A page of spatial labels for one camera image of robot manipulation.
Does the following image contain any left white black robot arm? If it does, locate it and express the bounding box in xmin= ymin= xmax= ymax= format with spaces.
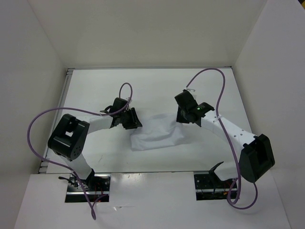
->
xmin=48 ymin=97 xmax=142 ymax=191

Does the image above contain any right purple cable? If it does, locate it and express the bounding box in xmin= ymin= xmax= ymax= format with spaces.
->
xmin=186 ymin=68 xmax=259 ymax=210

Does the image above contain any white skirt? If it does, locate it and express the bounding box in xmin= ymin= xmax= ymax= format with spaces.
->
xmin=130 ymin=113 xmax=187 ymax=151

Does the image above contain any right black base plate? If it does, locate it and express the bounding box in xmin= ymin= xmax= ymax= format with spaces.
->
xmin=193 ymin=171 xmax=234 ymax=201

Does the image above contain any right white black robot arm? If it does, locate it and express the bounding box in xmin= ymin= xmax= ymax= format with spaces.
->
xmin=175 ymin=90 xmax=275 ymax=183

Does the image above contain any purple cable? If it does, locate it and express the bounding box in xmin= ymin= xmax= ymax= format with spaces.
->
xmin=27 ymin=83 xmax=133 ymax=220
xmin=186 ymin=68 xmax=259 ymax=210

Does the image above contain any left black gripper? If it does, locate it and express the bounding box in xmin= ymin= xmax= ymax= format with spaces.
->
xmin=119 ymin=107 xmax=142 ymax=130

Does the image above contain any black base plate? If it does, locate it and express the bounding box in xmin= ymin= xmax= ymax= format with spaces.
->
xmin=193 ymin=171 xmax=234 ymax=201
xmin=65 ymin=174 xmax=111 ymax=204

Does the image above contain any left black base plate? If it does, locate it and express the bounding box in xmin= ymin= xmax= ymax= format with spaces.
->
xmin=65 ymin=174 xmax=111 ymax=204

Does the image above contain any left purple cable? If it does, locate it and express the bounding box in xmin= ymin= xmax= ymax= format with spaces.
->
xmin=27 ymin=83 xmax=133 ymax=220

